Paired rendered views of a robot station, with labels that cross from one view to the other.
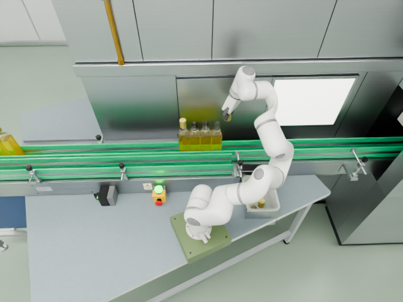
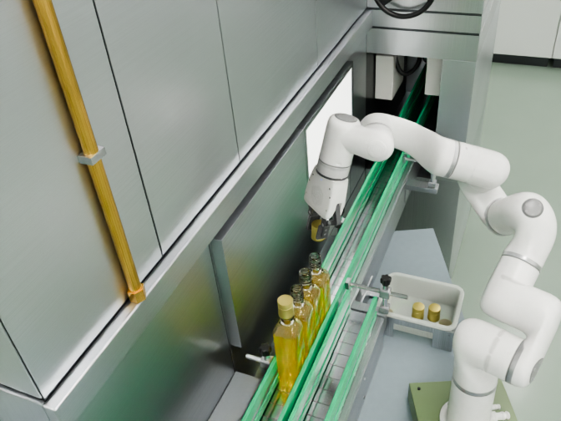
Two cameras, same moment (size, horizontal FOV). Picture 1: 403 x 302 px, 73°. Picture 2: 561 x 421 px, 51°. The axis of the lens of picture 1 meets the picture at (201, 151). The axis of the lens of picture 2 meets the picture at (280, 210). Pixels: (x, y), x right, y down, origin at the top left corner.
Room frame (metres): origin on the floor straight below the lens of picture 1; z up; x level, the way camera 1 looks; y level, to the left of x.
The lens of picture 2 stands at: (0.59, 0.88, 2.10)
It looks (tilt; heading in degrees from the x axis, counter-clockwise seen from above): 38 degrees down; 298
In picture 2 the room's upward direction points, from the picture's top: 6 degrees counter-clockwise
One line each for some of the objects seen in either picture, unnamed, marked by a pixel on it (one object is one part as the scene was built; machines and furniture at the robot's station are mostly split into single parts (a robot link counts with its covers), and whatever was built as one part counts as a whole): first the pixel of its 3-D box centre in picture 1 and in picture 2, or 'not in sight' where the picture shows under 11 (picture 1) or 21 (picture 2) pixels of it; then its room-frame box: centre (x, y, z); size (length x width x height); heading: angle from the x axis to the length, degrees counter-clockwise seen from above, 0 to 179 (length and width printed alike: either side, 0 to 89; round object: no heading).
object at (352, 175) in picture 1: (354, 168); (426, 175); (0.92, -0.84, 0.90); 0.17 x 0.05 x 0.23; 2
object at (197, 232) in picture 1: (201, 222); (477, 400); (0.60, 0.00, 0.89); 0.16 x 0.13 x 0.15; 30
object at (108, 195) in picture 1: (108, 196); not in sight; (0.81, 0.51, 0.79); 0.08 x 0.08 x 0.08; 2
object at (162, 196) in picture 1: (159, 195); not in sight; (0.82, 0.23, 0.79); 0.07 x 0.07 x 0.07; 2
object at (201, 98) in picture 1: (262, 103); (300, 185); (1.17, -0.33, 1.15); 0.90 x 0.03 x 0.34; 92
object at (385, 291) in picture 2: (238, 165); (376, 291); (0.90, -0.20, 0.95); 0.17 x 0.03 x 0.12; 2
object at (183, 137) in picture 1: (184, 144); (290, 351); (1.02, 0.09, 0.99); 0.06 x 0.06 x 0.21; 3
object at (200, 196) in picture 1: (200, 204); (482, 356); (0.61, 0.00, 1.05); 0.13 x 0.10 x 0.16; 164
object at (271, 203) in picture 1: (259, 196); (419, 309); (0.81, -0.31, 0.80); 0.22 x 0.17 x 0.09; 2
